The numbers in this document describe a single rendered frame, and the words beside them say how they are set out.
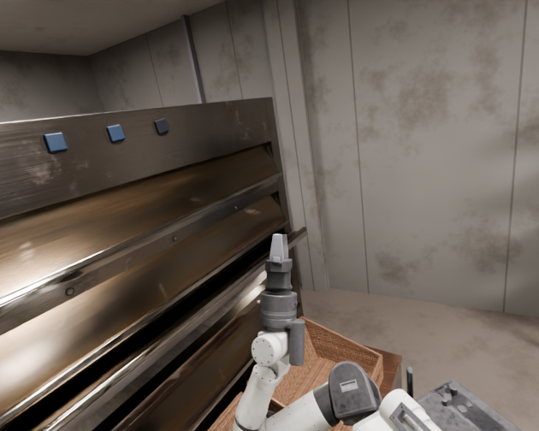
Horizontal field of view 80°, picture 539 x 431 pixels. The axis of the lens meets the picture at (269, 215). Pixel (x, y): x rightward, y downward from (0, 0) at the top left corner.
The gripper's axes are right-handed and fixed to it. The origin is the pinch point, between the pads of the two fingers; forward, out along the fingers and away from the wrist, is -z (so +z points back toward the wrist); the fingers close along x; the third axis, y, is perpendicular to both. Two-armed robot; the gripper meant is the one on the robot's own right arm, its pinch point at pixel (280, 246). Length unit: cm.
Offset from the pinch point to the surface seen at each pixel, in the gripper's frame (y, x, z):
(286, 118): 25, -234, -118
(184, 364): 40, -42, 47
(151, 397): 47, -30, 54
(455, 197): -126, -221, -40
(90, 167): 55, -4, -20
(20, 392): 61, 7, 37
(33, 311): 61, 5, 18
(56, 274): 56, 5, 9
